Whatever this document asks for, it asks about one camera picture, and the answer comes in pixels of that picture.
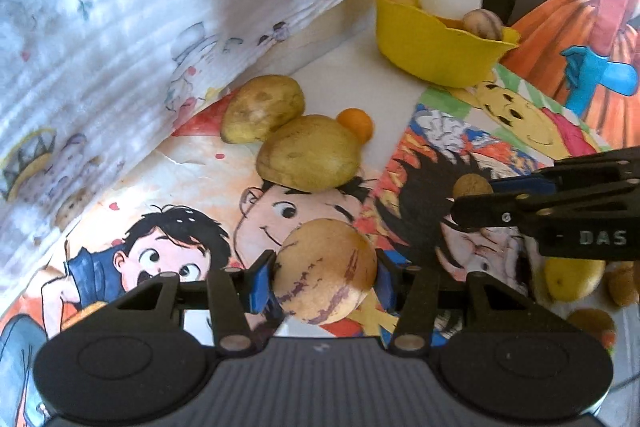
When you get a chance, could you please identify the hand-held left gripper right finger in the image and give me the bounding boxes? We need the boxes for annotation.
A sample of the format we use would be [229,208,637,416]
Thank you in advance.
[375,249,538,352]

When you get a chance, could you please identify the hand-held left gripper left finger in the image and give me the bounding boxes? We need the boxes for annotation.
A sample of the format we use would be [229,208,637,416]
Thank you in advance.
[107,251,277,354]

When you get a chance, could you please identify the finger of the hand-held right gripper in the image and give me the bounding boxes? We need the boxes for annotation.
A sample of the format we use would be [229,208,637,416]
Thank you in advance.
[489,149,640,194]
[450,182,640,233]

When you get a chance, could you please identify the small brown round fruit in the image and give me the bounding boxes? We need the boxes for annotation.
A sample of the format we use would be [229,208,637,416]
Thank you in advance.
[452,173,495,198]

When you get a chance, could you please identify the yellow lemon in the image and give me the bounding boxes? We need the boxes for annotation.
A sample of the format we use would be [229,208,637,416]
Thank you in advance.
[544,257,607,303]

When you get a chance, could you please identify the large brown round fruit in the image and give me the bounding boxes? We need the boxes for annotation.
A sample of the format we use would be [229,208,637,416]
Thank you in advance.
[606,269,640,308]

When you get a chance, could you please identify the striped pepino melon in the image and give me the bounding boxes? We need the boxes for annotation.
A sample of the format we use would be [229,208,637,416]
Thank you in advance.
[461,8,503,42]
[272,218,379,325]

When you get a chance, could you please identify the brown kiwi with sticker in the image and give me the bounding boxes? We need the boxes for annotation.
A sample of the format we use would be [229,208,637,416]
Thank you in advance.
[567,308,617,348]

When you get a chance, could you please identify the yellow scalloped bowl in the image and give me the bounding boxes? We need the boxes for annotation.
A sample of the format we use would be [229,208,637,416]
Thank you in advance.
[363,0,521,88]

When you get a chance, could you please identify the small orange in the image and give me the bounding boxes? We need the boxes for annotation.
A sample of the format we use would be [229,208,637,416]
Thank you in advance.
[336,107,374,144]

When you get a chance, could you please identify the spiky-haired cartoon drawing sheet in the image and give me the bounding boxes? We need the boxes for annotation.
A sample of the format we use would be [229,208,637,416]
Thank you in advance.
[350,104,621,343]

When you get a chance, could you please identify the yellow bear drawing sheet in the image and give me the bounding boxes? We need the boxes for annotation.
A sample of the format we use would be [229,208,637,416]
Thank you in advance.
[415,67,608,158]

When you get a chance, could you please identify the boy cartoon drawing sheet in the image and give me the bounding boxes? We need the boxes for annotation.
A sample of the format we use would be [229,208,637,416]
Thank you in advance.
[0,99,401,403]

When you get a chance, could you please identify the white cartoon printed blanket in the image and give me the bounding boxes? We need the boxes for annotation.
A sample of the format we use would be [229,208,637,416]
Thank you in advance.
[0,0,401,288]

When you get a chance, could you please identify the wall poster orange dress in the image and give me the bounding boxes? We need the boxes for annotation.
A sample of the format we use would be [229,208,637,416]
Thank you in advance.
[510,0,640,142]

